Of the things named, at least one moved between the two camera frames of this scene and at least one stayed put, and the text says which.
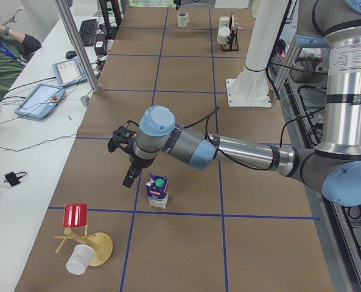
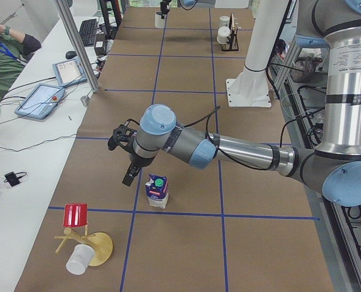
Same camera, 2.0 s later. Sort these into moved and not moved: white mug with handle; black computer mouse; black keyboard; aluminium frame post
Moved: white mug with handle
Not moved: aluminium frame post; black keyboard; black computer mouse
